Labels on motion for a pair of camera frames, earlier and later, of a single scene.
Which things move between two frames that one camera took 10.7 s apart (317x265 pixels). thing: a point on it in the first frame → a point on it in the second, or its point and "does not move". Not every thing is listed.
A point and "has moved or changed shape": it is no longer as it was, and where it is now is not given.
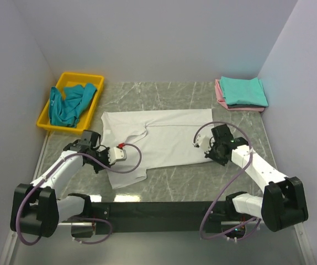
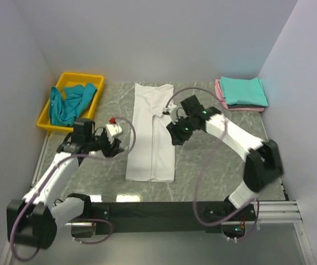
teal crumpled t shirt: x=64 y=109 does not move
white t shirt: x=164 y=138 has moved or changed shape
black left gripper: x=105 y=151 → x=110 y=151
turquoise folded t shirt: x=248 y=92 does not move
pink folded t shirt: x=221 y=101 does not move
